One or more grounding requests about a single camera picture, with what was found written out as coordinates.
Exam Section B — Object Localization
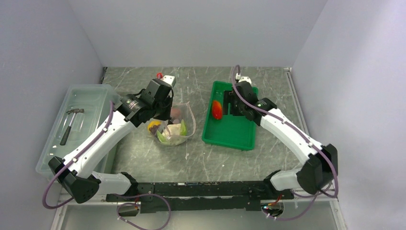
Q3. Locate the orange fruit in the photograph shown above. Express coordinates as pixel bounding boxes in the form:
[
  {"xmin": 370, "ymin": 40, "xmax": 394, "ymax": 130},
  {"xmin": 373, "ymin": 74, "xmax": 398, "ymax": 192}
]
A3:
[{"xmin": 147, "ymin": 120, "xmax": 162, "ymax": 133}]

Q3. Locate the red orange mango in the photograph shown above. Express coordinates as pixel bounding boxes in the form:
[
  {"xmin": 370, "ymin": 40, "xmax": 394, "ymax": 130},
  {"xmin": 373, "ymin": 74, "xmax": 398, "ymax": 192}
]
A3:
[{"xmin": 211, "ymin": 100, "xmax": 223, "ymax": 120}]

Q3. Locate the dark red grape bunch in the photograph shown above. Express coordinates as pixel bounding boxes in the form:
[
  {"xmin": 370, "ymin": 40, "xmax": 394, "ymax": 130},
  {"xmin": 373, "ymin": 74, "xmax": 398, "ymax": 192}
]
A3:
[{"xmin": 148, "ymin": 123, "xmax": 163, "ymax": 136}]

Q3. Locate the clear zip top bag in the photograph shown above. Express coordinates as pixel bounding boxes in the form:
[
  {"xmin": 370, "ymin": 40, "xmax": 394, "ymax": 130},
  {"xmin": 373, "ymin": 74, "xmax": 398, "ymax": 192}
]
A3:
[{"xmin": 147, "ymin": 102, "xmax": 196, "ymax": 146}]

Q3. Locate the white green cabbage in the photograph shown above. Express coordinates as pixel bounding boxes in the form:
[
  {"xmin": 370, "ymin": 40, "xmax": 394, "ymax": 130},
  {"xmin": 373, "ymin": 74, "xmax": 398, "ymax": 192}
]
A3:
[{"xmin": 157, "ymin": 120, "xmax": 188, "ymax": 146}]

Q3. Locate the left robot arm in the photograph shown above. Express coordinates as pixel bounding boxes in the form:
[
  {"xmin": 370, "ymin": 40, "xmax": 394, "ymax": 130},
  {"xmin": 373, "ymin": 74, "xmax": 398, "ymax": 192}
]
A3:
[{"xmin": 48, "ymin": 75, "xmax": 176, "ymax": 204}]

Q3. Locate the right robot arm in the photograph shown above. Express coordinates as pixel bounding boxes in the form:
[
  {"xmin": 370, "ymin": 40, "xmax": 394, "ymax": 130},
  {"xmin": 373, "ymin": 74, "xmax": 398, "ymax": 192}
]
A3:
[{"xmin": 223, "ymin": 80, "xmax": 338, "ymax": 199}]

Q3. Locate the green plastic tray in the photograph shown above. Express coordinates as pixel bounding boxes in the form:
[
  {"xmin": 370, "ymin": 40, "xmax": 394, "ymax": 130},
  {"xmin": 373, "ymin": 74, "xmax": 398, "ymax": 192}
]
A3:
[{"xmin": 202, "ymin": 81, "xmax": 257, "ymax": 150}]

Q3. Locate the clear plastic storage box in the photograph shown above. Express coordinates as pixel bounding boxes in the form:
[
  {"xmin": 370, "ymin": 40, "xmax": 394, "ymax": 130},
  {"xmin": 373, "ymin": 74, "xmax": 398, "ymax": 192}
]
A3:
[{"xmin": 35, "ymin": 84, "xmax": 120, "ymax": 181}]

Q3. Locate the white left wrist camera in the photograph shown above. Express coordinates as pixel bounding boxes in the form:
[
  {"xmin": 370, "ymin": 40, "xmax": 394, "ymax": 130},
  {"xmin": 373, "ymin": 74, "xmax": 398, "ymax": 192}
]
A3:
[{"xmin": 156, "ymin": 72, "xmax": 176, "ymax": 88}]

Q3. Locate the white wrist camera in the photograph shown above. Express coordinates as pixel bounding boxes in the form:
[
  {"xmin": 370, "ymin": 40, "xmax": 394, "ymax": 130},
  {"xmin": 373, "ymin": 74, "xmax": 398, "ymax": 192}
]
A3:
[
  {"xmin": 156, "ymin": 72, "xmax": 176, "ymax": 88},
  {"xmin": 235, "ymin": 73, "xmax": 252, "ymax": 85}
]

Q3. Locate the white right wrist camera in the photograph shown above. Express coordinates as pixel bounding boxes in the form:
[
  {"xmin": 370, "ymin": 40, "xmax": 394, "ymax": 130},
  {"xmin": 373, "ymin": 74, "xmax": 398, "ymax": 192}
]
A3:
[{"xmin": 235, "ymin": 73, "xmax": 252, "ymax": 85}]

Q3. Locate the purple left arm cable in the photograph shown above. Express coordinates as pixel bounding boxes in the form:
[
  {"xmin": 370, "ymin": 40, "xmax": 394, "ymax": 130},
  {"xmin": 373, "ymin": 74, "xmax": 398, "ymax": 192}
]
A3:
[{"xmin": 42, "ymin": 101, "xmax": 114, "ymax": 209}]

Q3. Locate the hammer with black handle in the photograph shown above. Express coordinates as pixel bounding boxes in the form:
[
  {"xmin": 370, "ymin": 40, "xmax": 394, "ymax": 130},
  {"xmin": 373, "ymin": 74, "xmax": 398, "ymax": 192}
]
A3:
[{"xmin": 60, "ymin": 108, "xmax": 84, "ymax": 146}]

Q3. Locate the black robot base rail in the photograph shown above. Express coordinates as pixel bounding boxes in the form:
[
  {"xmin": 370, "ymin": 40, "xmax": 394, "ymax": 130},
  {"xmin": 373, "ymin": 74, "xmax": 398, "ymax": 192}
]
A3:
[{"xmin": 106, "ymin": 181, "xmax": 294, "ymax": 214}]

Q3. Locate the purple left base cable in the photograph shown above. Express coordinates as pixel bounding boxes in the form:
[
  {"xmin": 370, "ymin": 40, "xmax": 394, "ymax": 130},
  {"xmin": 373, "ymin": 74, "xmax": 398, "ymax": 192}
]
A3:
[{"xmin": 116, "ymin": 193, "xmax": 173, "ymax": 230}]

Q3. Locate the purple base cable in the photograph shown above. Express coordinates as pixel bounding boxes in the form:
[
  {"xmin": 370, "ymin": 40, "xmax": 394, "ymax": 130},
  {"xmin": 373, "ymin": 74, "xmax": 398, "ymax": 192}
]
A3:
[
  {"xmin": 116, "ymin": 193, "xmax": 173, "ymax": 230},
  {"xmin": 261, "ymin": 181, "xmax": 331, "ymax": 222}
]

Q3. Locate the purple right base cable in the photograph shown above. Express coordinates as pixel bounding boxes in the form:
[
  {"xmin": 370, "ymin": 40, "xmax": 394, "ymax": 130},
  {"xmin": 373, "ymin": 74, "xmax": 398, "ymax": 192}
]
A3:
[{"xmin": 261, "ymin": 181, "xmax": 331, "ymax": 222}]

